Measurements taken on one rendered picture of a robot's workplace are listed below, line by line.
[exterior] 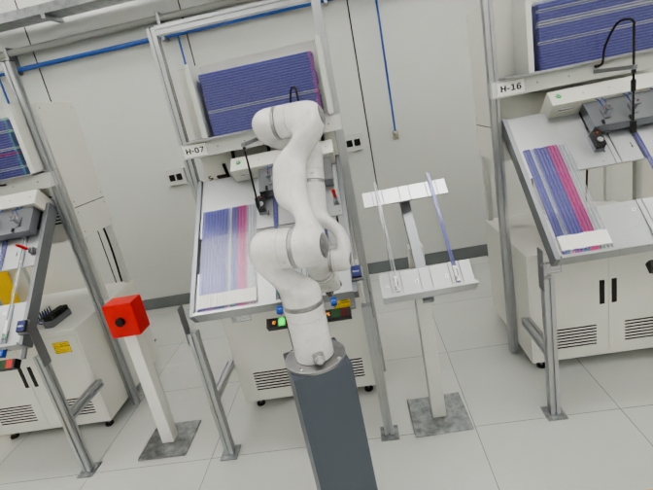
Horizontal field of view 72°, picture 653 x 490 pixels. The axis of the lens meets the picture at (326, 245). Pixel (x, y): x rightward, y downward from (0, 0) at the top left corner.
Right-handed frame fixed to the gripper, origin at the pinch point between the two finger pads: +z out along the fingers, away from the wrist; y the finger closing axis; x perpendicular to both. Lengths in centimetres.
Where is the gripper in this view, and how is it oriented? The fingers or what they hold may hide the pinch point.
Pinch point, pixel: (329, 291)
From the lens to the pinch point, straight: 169.4
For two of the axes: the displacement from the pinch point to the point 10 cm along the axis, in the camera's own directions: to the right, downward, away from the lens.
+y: 9.8, -1.7, -1.1
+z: 1.8, 4.9, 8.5
